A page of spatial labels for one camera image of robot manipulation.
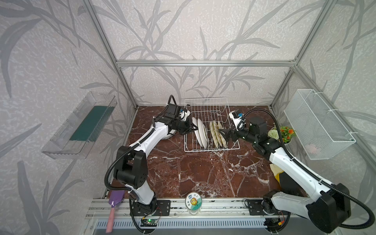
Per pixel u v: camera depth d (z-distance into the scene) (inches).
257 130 22.3
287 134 32.9
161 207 29.1
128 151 17.5
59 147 23.0
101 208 29.6
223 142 34.3
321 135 24.0
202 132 34.0
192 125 32.6
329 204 15.0
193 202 26.8
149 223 28.2
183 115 32.7
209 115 44.0
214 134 33.9
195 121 34.8
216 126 35.0
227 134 26.6
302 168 18.0
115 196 29.9
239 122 25.6
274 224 27.4
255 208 28.8
